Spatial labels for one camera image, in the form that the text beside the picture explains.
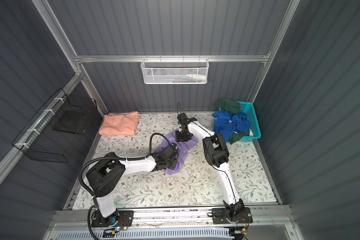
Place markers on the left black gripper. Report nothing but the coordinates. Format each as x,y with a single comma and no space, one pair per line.
174,165

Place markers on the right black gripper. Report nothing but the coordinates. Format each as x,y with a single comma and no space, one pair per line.
179,139

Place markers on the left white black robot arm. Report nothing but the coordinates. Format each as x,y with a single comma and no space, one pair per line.
108,170

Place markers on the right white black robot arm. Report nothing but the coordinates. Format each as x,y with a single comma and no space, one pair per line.
217,156

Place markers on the floral table mat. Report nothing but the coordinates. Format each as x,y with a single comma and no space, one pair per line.
196,184

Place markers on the blue t-shirt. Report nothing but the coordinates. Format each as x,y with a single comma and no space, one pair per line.
232,126

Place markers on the folded pink t-shirt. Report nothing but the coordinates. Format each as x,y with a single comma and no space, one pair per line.
125,124

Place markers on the dark green t-shirt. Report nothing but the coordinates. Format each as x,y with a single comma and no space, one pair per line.
227,105

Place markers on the white bottle in basket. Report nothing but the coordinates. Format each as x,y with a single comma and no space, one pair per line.
197,77

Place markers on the teal plastic basket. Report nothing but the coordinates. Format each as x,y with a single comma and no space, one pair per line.
248,109

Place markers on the white wire mesh basket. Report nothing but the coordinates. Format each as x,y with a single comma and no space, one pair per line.
173,73

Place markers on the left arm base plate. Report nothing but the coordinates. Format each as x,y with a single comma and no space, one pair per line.
117,219

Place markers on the white slotted cable duct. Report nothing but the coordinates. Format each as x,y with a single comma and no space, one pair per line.
209,233

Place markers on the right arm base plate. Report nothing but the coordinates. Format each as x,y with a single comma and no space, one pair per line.
224,216

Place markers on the black wire mesh basket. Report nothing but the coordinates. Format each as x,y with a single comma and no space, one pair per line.
59,134

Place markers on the aluminium mounting rail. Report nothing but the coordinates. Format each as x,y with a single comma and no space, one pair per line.
176,217

